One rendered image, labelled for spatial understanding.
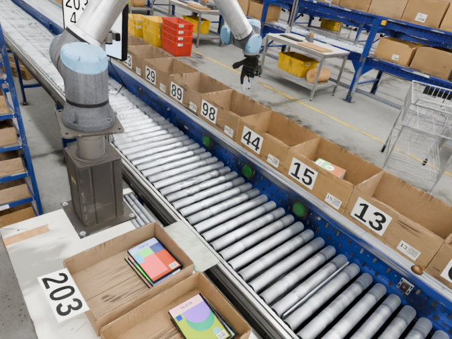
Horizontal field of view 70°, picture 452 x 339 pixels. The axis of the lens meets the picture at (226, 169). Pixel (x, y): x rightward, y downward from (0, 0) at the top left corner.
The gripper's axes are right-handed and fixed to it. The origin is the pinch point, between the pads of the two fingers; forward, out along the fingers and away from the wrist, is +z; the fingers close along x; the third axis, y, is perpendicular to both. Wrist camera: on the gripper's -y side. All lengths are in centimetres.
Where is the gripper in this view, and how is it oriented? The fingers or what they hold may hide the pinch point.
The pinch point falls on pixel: (245, 88)
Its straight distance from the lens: 192.5
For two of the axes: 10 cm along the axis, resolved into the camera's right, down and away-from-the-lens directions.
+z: -0.1, 8.2, 5.7
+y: 8.1, 3.4, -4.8
